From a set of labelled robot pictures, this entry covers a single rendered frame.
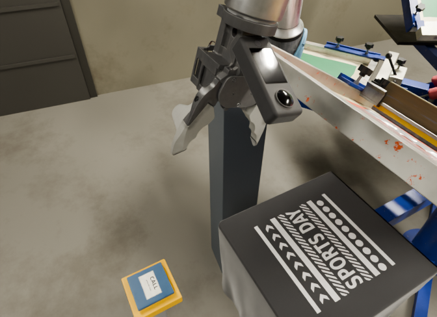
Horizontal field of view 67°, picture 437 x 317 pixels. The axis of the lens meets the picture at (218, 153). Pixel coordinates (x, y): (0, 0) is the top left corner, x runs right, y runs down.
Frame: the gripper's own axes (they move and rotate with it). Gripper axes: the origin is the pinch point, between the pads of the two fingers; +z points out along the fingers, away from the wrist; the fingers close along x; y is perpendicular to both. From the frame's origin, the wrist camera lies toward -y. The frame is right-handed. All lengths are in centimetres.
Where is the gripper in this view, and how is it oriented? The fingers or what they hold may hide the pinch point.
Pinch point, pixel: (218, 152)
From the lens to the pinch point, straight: 50.6
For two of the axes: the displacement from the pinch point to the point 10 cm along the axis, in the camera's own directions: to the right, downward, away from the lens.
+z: -2.6, 7.9, 5.5
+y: -4.8, -6.0, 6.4
